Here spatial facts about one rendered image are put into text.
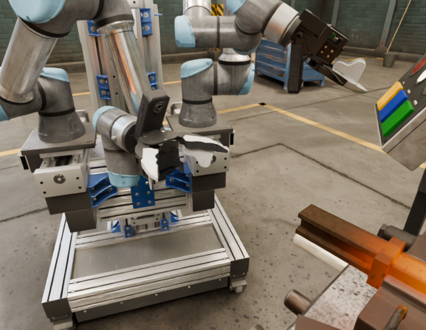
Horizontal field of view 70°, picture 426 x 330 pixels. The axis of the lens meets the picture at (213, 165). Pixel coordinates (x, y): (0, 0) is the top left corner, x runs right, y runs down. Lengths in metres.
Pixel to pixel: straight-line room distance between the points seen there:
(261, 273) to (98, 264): 0.80
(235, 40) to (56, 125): 0.65
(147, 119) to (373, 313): 0.44
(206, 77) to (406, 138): 0.67
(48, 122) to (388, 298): 1.04
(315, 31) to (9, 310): 1.65
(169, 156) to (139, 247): 0.99
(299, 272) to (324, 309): 1.32
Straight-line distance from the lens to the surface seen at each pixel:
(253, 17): 0.73
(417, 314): 0.34
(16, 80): 0.96
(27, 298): 1.79
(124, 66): 0.81
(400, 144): 0.72
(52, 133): 1.14
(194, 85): 1.12
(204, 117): 1.14
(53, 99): 1.11
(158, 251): 1.49
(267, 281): 1.65
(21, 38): 0.86
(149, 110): 0.56
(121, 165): 0.75
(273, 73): 5.64
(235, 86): 1.13
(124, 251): 1.53
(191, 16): 0.82
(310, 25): 0.72
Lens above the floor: 1.23
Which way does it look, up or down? 28 degrees down
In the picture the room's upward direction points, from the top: straight up
